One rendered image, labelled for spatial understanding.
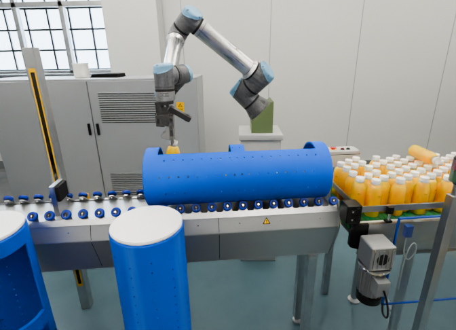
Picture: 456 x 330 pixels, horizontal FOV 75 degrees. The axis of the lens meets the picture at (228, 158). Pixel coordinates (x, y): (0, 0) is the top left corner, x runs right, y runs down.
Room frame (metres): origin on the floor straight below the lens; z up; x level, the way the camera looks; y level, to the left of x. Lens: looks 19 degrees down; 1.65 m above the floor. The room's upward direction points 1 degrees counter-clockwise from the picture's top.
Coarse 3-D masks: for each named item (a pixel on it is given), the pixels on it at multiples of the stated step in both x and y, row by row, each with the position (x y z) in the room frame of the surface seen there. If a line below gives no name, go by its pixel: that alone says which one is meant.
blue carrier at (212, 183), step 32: (160, 160) 1.26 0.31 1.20; (192, 160) 1.26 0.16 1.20; (224, 160) 1.27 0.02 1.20; (256, 160) 1.28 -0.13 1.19; (288, 160) 1.28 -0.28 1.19; (320, 160) 1.29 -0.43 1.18; (160, 192) 1.21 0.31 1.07; (192, 192) 1.22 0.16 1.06; (224, 192) 1.23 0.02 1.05; (256, 192) 1.25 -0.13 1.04; (288, 192) 1.26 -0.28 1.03; (320, 192) 1.28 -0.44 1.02
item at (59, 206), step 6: (60, 180) 1.34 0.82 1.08; (54, 186) 1.27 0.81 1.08; (60, 186) 1.29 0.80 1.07; (66, 186) 1.35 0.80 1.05; (54, 192) 1.26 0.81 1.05; (60, 192) 1.28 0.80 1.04; (66, 192) 1.33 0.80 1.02; (54, 198) 1.26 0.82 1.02; (60, 198) 1.27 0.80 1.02; (66, 198) 1.35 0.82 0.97; (54, 204) 1.26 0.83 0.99; (60, 204) 1.28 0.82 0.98; (66, 204) 1.34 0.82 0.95; (54, 210) 1.26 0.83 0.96; (60, 210) 1.27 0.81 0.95
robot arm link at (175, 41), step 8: (168, 32) 1.99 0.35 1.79; (176, 32) 1.96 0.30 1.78; (168, 40) 1.94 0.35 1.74; (176, 40) 1.92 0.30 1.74; (184, 40) 1.98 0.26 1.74; (168, 48) 1.84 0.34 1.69; (176, 48) 1.85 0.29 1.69; (168, 56) 1.76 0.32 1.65; (176, 56) 1.79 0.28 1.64; (176, 64) 1.74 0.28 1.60
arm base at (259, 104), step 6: (258, 96) 2.18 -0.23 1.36; (252, 102) 2.15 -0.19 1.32; (258, 102) 2.15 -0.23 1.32; (264, 102) 2.17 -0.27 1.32; (246, 108) 2.17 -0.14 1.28; (252, 108) 2.15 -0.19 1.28; (258, 108) 2.14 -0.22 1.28; (264, 108) 2.14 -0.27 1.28; (252, 114) 2.15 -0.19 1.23; (258, 114) 2.13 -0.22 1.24
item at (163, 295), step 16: (112, 240) 0.92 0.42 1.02; (176, 240) 0.94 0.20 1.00; (128, 256) 0.87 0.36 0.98; (144, 256) 0.87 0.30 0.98; (160, 256) 0.89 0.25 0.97; (176, 256) 0.94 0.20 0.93; (128, 272) 0.88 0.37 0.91; (144, 272) 0.87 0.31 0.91; (160, 272) 0.89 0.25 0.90; (176, 272) 0.93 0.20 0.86; (128, 288) 0.88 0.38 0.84; (144, 288) 0.87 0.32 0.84; (160, 288) 0.88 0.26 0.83; (176, 288) 0.93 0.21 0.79; (128, 304) 0.89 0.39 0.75; (144, 304) 0.87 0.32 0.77; (160, 304) 0.88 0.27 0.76; (176, 304) 0.92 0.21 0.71; (128, 320) 0.90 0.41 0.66; (144, 320) 0.87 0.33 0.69; (160, 320) 0.88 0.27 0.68; (176, 320) 0.91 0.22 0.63
